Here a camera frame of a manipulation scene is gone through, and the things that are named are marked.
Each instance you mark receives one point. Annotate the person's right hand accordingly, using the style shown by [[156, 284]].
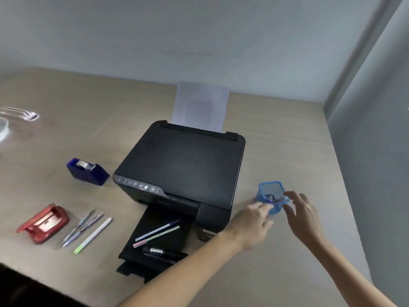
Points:
[[305, 220]]

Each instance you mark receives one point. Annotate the person's left hand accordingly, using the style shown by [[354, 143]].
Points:
[[249, 225]]

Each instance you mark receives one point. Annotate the person's right thumb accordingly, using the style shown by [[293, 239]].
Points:
[[288, 210]]

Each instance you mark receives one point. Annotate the person's left fingers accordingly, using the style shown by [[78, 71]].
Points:
[[263, 209]]

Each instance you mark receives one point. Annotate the blue mesh pen holder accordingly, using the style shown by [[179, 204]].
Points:
[[272, 190]]

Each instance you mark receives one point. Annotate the person's left forearm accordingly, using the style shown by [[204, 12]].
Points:
[[185, 273]]

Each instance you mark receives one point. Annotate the person's right forearm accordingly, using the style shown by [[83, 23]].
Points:
[[348, 274]]

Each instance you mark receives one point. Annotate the dark blue pen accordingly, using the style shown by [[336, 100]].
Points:
[[271, 198]]

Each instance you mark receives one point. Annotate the black inkjet printer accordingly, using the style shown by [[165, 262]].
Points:
[[185, 163]]

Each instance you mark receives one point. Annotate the purple striped pen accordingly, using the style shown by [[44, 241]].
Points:
[[157, 230]]

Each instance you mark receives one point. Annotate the black marker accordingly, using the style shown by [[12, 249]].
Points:
[[163, 253]]

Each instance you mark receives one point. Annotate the green pen with pink cap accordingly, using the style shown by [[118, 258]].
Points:
[[156, 236]]

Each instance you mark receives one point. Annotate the white paper sheet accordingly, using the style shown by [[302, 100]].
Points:
[[200, 105]]

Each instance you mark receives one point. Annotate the blue tape dispenser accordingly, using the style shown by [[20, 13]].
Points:
[[96, 176]]

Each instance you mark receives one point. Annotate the white pen with green cap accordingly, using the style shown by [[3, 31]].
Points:
[[93, 235]]

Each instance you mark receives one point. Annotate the clear tape roll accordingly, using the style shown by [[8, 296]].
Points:
[[83, 164]]

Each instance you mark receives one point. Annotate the light blue pen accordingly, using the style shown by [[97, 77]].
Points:
[[78, 225]]

